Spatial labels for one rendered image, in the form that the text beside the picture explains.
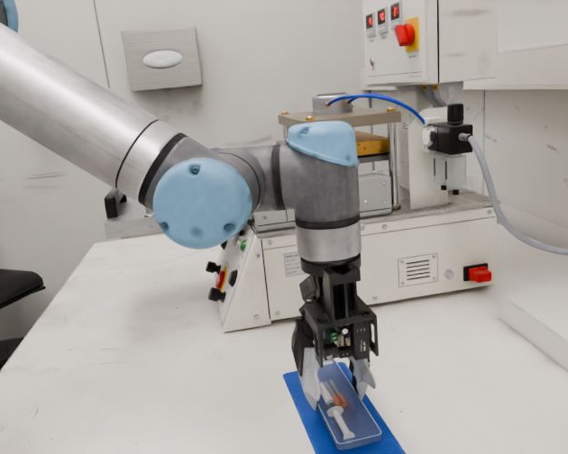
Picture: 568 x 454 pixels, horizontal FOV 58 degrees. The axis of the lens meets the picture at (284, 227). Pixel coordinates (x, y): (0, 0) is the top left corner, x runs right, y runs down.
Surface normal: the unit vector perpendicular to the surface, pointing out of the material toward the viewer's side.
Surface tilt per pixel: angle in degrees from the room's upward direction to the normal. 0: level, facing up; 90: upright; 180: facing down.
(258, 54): 90
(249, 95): 90
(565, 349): 90
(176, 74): 90
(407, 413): 0
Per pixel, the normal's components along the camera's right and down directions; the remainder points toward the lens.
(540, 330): -0.99, 0.13
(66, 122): -0.05, 0.14
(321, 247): -0.23, 0.29
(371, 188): 0.18, 0.25
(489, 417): -0.09, -0.96
